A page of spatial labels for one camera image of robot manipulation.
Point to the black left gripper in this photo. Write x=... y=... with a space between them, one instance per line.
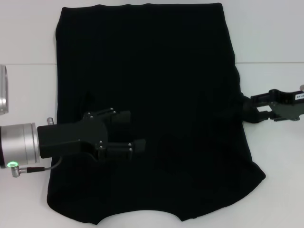
x=69 y=136

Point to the black t-shirt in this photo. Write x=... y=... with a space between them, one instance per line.
x=154 y=71

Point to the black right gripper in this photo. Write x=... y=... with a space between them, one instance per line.
x=285 y=107

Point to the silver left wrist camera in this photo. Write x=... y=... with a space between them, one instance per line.
x=3 y=90

